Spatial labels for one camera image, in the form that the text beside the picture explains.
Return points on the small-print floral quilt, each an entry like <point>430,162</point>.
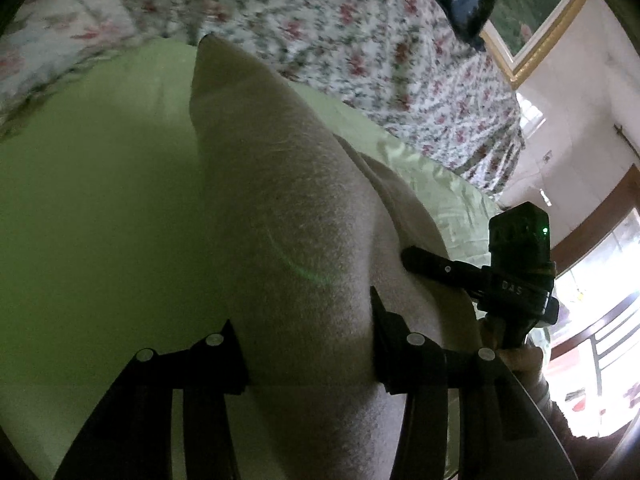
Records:
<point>375,60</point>

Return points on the beige knitted sweater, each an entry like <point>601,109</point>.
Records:
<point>300,210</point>

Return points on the brown wooden window frame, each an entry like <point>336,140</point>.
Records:
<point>600,210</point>

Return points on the large-print floral pillow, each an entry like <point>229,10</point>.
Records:
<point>65,20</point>

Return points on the person's right hand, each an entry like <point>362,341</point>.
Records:
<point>525,362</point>

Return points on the person's right forearm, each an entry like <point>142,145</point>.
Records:
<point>562,427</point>

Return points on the light green bed sheet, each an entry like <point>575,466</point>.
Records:
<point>100,210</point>

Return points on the gold framed picture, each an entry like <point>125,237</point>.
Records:
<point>540,5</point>

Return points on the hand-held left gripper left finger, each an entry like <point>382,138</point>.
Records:
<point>215,365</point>

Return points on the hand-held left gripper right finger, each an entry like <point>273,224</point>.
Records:
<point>395,355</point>

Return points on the dark metal railing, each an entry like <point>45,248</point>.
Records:
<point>615,320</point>

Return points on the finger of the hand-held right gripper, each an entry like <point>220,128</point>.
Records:
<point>432,265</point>

